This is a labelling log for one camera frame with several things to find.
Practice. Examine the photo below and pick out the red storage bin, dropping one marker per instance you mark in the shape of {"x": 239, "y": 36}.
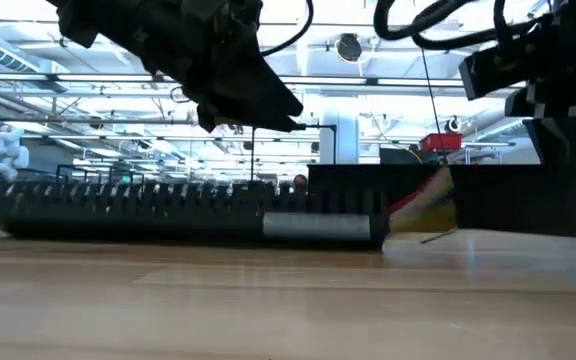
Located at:
{"x": 440, "y": 142}

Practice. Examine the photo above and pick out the person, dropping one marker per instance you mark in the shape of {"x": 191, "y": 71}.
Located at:
{"x": 300, "y": 180}

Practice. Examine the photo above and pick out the long ceiling light bar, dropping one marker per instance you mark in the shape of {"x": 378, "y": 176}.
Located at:
{"x": 93, "y": 77}

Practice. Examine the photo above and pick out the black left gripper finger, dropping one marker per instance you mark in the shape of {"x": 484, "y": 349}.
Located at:
{"x": 258, "y": 85}
{"x": 248, "y": 117}

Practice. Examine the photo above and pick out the black raceway cover strip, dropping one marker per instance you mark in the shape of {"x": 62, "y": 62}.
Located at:
{"x": 493, "y": 200}

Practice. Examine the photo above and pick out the small white ceiling reel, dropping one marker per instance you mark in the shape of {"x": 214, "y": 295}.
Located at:
{"x": 448, "y": 125}

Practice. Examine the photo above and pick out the black camera stand frame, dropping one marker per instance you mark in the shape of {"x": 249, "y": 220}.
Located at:
{"x": 253, "y": 150}

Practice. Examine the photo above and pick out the black zip tie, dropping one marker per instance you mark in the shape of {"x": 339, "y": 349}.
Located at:
{"x": 438, "y": 236}

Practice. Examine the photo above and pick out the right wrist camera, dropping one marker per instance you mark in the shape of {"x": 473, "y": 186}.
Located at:
{"x": 503, "y": 65}

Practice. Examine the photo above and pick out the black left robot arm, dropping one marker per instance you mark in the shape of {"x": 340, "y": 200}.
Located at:
{"x": 93, "y": 15}

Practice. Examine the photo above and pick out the white structural column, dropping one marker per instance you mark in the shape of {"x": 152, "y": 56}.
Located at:
{"x": 348, "y": 145}

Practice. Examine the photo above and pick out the dark computer monitor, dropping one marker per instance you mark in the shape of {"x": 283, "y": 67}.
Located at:
{"x": 403, "y": 156}

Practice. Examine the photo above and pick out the white robot figure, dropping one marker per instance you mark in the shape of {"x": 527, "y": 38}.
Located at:
{"x": 5, "y": 150}

